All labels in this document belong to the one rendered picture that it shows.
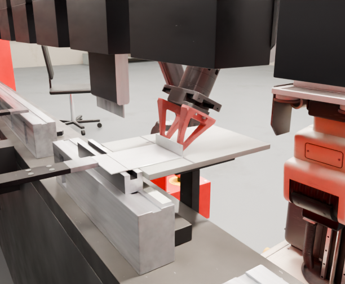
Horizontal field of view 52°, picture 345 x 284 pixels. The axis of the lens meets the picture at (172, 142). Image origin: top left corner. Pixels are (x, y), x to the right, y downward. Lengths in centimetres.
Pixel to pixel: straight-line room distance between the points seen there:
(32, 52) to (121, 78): 1233
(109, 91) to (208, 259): 29
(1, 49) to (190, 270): 233
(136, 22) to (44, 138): 66
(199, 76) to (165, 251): 29
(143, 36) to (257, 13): 12
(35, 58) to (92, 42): 1237
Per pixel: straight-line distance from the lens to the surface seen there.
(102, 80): 56
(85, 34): 52
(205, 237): 61
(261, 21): 32
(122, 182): 54
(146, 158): 59
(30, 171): 57
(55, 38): 66
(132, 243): 52
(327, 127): 117
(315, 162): 119
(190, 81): 61
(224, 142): 68
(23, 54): 1275
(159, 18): 35
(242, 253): 58
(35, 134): 99
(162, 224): 51
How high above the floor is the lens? 121
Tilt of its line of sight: 18 degrees down
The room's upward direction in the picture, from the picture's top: straight up
